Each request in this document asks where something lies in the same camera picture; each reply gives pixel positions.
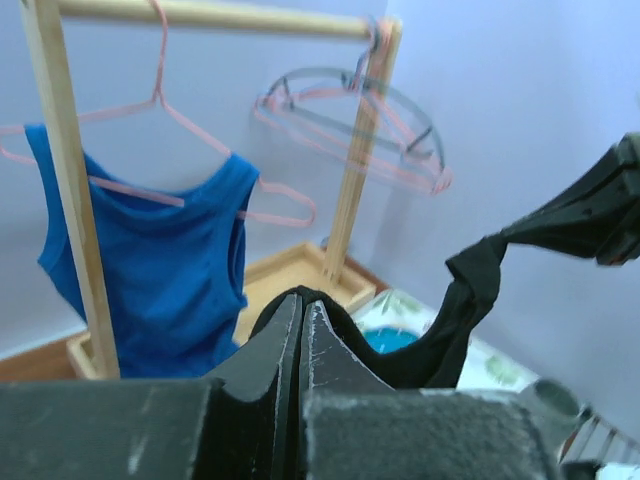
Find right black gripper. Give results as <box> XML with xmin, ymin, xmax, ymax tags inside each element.
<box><xmin>501</xmin><ymin>132</ymin><xmax>639</xmax><ymax>266</ymax></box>

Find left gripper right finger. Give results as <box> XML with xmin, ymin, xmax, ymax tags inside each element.
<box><xmin>300</xmin><ymin>301</ymin><xmax>560</xmax><ymax>479</ymax></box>

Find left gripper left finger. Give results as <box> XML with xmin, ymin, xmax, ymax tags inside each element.
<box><xmin>1</xmin><ymin>295</ymin><xmax>303</xmax><ymax>479</ymax></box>

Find black tank top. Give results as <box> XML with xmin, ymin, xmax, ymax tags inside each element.
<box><xmin>251</xmin><ymin>233</ymin><xmax>508</xmax><ymax>389</ymax></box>

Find blue tank top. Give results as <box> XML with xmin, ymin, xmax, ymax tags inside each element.
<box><xmin>23</xmin><ymin>123</ymin><xmax>262</xmax><ymax>380</ymax></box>

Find grey plastic hanger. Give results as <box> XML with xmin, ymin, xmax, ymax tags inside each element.
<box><xmin>256</xmin><ymin>67</ymin><xmax>446</xmax><ymax>177</ymax></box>

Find blue dotted plate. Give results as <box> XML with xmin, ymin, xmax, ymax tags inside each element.
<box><xmin>362</xmin><ymin>326</ymin><xmax>419</xmax><ymax>354</ymax></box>

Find floral serving tray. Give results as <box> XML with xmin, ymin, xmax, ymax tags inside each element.
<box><xmin>352</xmin><ymin>289</ymin><xmax>538</xmax><ymax>392</ymax></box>

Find wooden clothes rack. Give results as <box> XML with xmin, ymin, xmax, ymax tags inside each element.
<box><xmin>21</xmin><ymin>1</ymin><xmax>402</xmax><ymax>379</ymax></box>

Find grey cup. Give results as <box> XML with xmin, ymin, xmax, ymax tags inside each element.
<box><xmin>531</xmin><ymin>379</ymin><xmax>584</xmax><ymax>417</ymax></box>

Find pink wire hanger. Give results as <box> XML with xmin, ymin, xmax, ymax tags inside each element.
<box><xmin>1</xmin><ymin>1</ymin><xmax>319</xmax><ymax>230</ymax></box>
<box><xmin>254</xmin><ymin>22</ymin><xmax>453</xmax><ymax>195</ymax></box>

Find blue wire hanger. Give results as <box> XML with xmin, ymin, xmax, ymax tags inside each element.
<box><xmin>342</xmin><ymin>17</ymin><xmax>383</xmax><ymax>91</ymax></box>

